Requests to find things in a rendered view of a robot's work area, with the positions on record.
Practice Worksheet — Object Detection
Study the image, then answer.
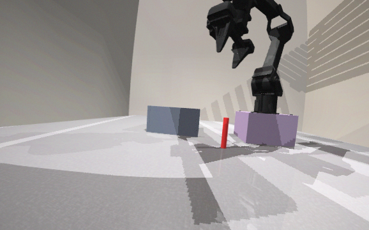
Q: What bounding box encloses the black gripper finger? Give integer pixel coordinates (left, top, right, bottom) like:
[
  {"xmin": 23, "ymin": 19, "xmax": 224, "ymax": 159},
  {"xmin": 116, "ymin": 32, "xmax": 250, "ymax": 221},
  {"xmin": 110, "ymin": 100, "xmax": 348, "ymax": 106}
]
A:
[
  {"xmin": 209, "ymin": 15, "xmax": 236, "ymax": 53},
  {"xmin": 231, "ymin": 47, "xmax": 252, "ymax": 68}
]

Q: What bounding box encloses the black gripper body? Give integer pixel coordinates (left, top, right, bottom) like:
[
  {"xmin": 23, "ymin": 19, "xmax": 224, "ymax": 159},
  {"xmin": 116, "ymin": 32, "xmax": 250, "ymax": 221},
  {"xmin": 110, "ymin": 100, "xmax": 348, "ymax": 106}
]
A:
[{"xmin": 207, "ymin": 1, "xmax": 255, "ymax": 53}]

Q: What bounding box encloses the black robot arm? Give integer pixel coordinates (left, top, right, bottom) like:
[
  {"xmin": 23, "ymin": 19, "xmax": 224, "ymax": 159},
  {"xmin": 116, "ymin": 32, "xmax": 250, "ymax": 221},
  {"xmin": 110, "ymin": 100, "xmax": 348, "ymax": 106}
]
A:
[{"xmin": 222, "ymin": 0, "xmax": 294, "ymax": 114}]

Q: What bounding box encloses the red peg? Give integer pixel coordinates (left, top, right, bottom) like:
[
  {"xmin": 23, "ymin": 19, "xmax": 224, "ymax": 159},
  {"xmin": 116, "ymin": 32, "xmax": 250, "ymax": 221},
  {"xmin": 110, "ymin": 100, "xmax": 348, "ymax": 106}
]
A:
[{"xmin": 221, "ymin": 118, "xmax": 229, "ymax": 149}]

